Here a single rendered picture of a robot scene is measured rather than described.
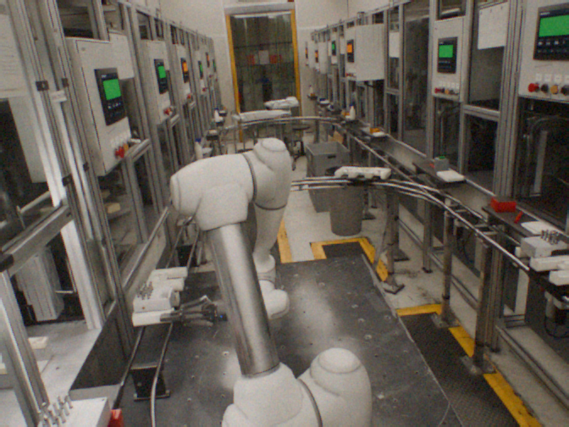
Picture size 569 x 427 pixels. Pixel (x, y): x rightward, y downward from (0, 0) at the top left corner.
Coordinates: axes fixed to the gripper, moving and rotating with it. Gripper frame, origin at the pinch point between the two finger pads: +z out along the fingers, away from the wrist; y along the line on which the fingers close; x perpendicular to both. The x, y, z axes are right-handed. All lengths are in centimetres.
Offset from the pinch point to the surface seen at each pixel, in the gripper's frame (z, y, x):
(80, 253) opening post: 21.0, 30.0, 7.3
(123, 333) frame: 21.2, -11.0, -10.2
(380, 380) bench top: -68, -20, 21
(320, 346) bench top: -51, -20, 0
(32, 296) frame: 42.6, 14.0, 1.0
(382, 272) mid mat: -125, -86, -171
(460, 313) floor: -158, -88, -107
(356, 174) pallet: -105, -2, -162
